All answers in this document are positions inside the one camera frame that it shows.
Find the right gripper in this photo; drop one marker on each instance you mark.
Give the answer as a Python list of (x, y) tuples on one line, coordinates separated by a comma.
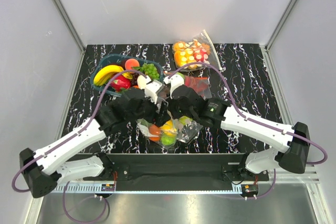
[(174, 114)]

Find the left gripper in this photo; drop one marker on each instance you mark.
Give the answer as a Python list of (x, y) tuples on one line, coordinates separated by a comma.
[(158, 118)]

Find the fake yellow lemon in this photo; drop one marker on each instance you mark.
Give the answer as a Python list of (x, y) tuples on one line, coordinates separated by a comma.
[(168, 128)]

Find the fake peach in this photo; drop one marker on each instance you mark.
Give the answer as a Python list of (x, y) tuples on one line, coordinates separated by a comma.
[(131, 64)]

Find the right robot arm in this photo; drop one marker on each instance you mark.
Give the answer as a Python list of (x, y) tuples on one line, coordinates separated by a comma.
[(289, 147)]

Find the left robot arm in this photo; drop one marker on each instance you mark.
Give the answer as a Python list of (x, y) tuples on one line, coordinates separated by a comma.
[(44, 169)]

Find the orange in bag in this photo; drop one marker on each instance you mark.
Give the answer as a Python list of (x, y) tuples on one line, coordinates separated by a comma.
[(155, 133)]

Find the vegetable zip bag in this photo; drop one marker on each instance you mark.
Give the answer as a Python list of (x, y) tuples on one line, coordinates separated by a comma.
[(193, 87)]

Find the green apple in bag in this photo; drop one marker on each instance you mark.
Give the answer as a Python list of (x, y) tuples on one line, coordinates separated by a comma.
[(168, 139)]

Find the sliced fruit zip bag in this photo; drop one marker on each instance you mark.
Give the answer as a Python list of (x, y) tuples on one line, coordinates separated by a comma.
[(190, 54)]

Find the white eggplant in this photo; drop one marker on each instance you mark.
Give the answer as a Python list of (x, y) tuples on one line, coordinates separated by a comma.
[(142, 82)]

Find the green grapes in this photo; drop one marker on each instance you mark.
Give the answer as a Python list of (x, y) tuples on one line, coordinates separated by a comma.
[(150, 70)]

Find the red dragon fruit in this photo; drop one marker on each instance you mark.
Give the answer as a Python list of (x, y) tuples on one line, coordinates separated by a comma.
[(120, 83)]

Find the black marble mat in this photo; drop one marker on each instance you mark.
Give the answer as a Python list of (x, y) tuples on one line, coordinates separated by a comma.
[(246, 77)]

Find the yellow banana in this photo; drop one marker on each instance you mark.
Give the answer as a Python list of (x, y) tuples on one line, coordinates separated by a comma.
[(106, 73)]

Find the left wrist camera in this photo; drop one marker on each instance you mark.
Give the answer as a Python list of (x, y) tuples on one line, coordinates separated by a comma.
[(152, 89)]

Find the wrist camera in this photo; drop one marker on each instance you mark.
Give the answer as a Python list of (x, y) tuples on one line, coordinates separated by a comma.
[(174, 82), (152, 89)]

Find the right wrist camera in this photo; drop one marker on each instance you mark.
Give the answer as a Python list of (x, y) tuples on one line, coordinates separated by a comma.
[(174, 82)]

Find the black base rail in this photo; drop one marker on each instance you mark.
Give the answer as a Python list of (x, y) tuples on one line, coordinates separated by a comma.
[(173, 172)]

